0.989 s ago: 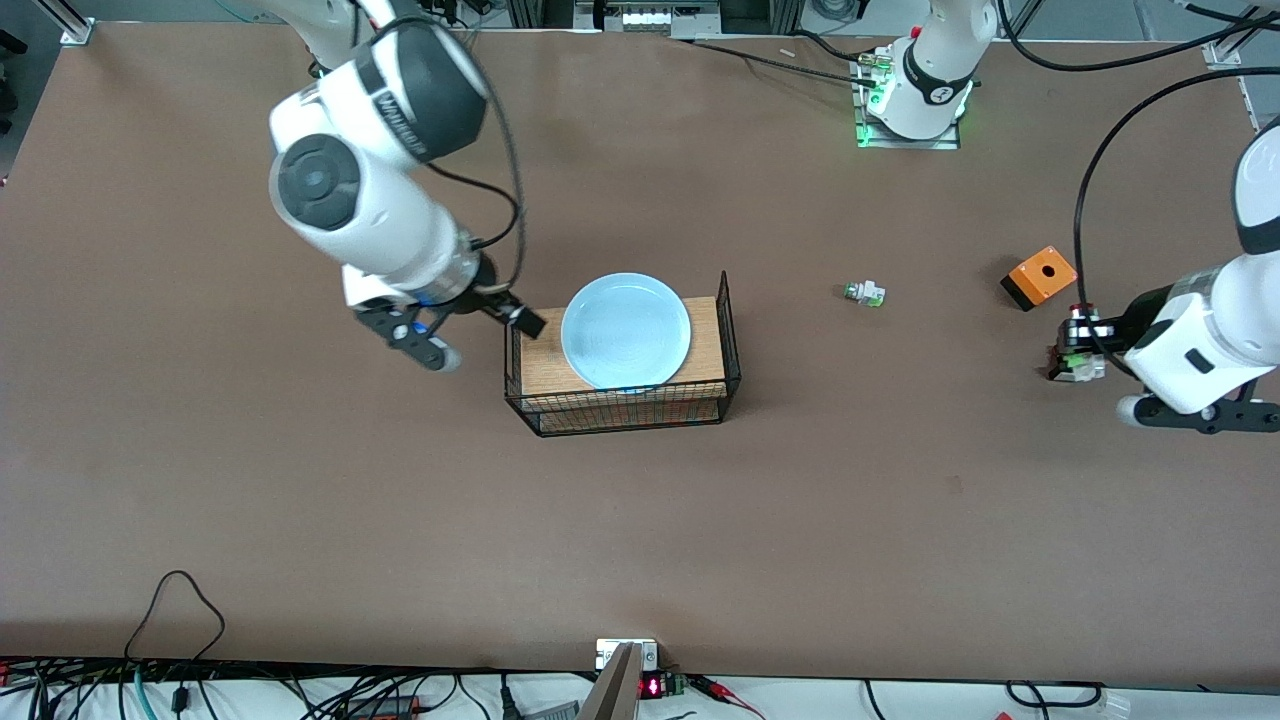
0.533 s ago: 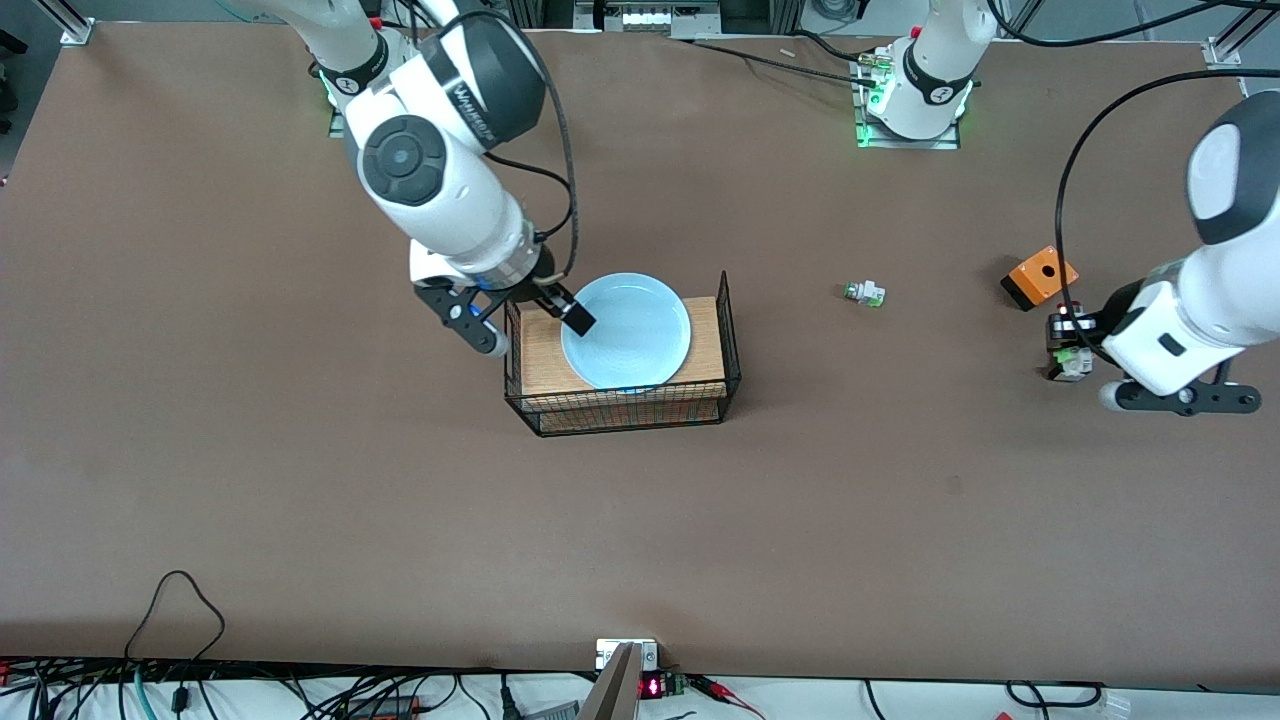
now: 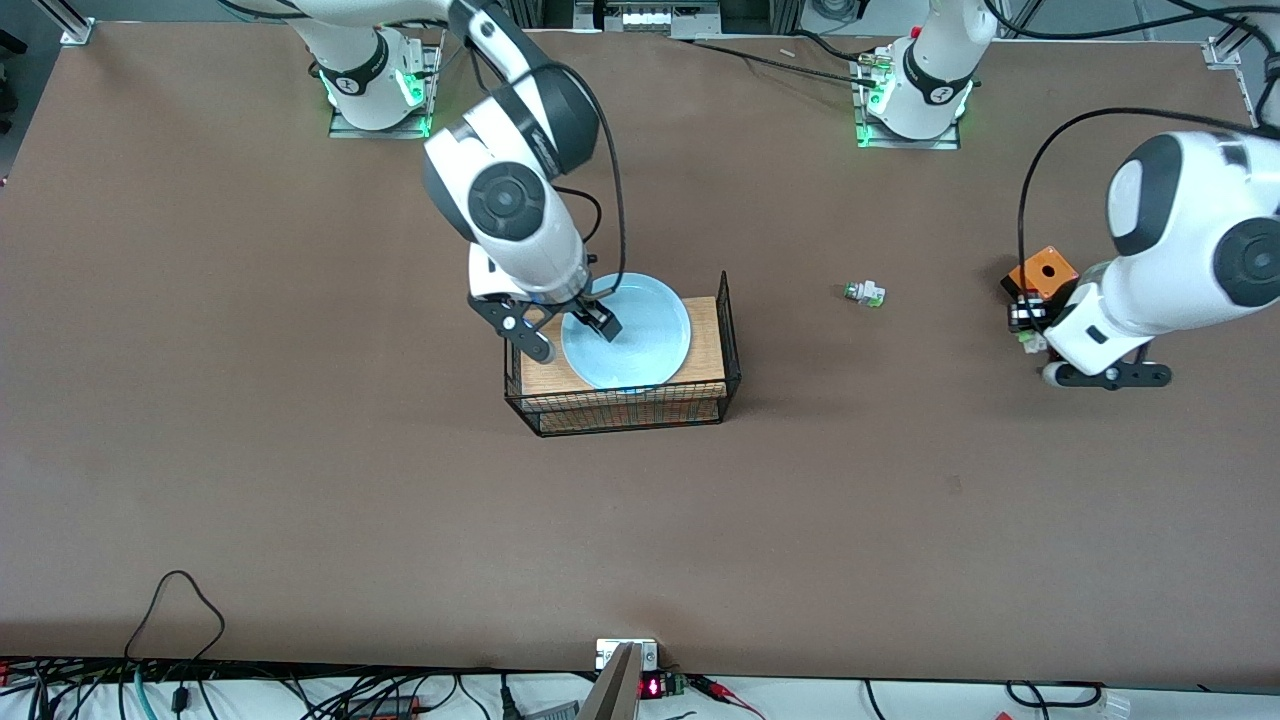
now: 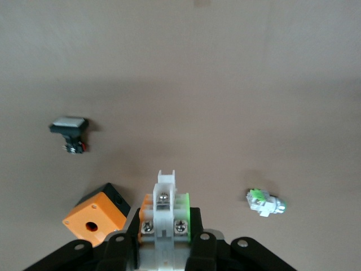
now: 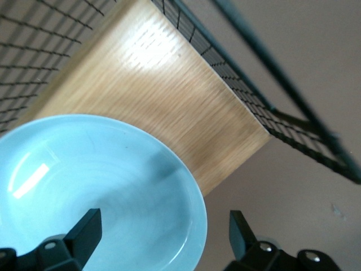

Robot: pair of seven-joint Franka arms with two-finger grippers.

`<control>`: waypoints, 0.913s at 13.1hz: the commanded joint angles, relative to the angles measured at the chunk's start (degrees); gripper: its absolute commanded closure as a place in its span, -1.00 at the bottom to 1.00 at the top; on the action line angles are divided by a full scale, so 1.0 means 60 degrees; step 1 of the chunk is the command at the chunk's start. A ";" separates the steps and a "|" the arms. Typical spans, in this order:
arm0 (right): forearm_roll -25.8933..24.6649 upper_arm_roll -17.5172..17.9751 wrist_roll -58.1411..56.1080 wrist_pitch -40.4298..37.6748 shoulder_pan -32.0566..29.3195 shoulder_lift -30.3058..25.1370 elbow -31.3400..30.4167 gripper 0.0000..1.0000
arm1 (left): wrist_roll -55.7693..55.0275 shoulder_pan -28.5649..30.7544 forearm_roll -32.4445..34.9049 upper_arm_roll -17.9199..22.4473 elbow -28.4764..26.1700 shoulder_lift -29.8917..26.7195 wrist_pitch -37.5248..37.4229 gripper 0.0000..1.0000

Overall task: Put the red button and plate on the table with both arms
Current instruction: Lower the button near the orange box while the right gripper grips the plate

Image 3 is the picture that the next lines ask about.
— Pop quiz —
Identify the white power strip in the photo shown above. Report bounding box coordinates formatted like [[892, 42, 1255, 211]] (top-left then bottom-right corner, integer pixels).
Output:
[[575, 0, 723, 39]]

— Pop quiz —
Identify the light wooden board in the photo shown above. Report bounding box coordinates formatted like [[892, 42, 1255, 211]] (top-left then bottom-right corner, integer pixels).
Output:
[[520, 296, 728, 397]]

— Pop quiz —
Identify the aluminium profile corner post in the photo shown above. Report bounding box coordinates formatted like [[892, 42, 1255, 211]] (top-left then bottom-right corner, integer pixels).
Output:
[[35, 0, 97, 47], [1203, 0, 1280, 69]]

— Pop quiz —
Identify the grey metal bracket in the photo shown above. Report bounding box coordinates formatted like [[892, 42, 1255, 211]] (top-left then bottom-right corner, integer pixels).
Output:
[[578, 643, 643, 720]]

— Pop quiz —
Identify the black wire mesh basket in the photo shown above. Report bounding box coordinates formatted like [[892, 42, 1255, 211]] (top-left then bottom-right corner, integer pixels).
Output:
[[503, 270, 743, 438]]

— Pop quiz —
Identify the orange button enclosure box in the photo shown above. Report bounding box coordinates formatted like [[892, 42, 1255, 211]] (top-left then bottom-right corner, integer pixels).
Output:
[[1003, 245, 1081, 301]]

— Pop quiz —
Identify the teal cable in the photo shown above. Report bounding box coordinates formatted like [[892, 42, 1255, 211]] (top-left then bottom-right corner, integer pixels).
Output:
[[118, 668, 156, 720]]

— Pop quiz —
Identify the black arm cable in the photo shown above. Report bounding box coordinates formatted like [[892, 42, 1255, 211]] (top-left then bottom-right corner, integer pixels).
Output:
[[1017, 105, 1280, 273], [468, 40, 628, 301]]

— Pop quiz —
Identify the thin black table cable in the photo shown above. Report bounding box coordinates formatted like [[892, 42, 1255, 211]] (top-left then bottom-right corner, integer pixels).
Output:
[[680, 36, 883, 87]]

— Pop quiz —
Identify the black coiled cable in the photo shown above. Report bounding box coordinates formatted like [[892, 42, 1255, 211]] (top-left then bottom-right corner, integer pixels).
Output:
[[1005, 679, 1107, 711]]

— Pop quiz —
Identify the black looped cable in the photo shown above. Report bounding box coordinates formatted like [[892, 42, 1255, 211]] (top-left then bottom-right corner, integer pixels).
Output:
[[124, 570, 227, 663]]

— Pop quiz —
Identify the aluminium edge rail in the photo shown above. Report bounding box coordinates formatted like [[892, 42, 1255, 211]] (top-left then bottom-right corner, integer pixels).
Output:
[[1236, 66, 1280, 197]]

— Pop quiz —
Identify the light blue round plate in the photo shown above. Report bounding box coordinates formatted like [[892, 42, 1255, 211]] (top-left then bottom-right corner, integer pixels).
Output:
[[560, 272, 693, 391]]

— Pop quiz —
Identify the red and black probe lead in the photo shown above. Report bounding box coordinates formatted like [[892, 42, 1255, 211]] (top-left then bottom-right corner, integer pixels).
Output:
[[688, 676, 769, 720]]

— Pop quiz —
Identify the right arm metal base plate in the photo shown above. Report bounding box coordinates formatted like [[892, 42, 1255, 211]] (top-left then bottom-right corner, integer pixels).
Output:
[[328, 28, 443, 139]]

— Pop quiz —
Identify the black power adapter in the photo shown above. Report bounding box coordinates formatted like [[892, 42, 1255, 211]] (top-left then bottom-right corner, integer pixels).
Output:
[[345, 694, 423, 720]]

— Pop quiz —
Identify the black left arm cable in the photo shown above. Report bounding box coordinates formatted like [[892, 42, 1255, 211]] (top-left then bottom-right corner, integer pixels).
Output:
[[1017, 105, 1280, 273]]

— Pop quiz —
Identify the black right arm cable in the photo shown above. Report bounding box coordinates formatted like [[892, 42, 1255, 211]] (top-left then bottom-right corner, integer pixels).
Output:
[[468, 40, 628, 301]]

